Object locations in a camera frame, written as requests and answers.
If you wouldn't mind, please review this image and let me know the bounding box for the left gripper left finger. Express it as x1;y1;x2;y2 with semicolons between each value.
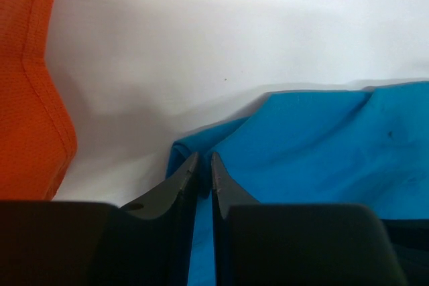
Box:
121;153;199;285

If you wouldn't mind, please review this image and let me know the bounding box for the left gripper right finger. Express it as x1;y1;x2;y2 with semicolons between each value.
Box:
211;152;259;285

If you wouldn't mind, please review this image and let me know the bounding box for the blue t shirt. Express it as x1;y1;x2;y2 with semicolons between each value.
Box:
167;82;428;285

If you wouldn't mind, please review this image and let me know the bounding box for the orange t shirt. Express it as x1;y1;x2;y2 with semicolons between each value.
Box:
1;0;77;200

